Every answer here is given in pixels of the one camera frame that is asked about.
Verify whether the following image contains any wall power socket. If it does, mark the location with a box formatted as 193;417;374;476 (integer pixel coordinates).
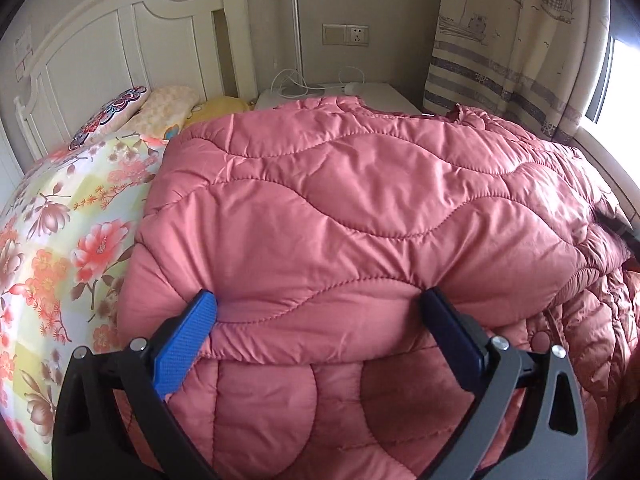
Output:
322;24;369;47

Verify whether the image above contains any white wooden headboard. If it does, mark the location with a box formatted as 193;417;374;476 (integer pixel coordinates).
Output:
14;0;258;159

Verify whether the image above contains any patterned beige curtain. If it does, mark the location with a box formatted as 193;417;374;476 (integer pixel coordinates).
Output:
422;0;611;144

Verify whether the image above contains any silver vertical lamp pole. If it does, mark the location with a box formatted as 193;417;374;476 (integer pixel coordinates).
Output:
291;0;304;89

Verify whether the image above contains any yellow pillow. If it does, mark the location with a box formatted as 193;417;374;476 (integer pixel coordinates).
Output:
183;96;252;129

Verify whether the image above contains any white bedside table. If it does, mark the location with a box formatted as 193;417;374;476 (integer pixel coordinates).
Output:
255;82;422;115

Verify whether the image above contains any white paper wall notice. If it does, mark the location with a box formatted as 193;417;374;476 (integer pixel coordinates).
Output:
13;25;34;82

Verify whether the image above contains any floral bed sheet mattress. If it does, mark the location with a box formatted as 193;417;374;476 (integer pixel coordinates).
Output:
1;130;166;477

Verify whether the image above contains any colourful embroidered pillow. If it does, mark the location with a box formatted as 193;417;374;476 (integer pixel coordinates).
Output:
68;86;150;151

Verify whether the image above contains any white charging cable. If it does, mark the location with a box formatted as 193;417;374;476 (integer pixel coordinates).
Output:
271;65;367;100

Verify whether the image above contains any pink quilted jacket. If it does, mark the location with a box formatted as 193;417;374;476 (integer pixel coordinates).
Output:
117;98;639;479

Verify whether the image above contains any beige fluffy pillow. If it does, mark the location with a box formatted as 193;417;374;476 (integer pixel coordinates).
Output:
122;86;200;141

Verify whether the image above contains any dark framed window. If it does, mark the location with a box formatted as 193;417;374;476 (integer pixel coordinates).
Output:
592;38;639;167

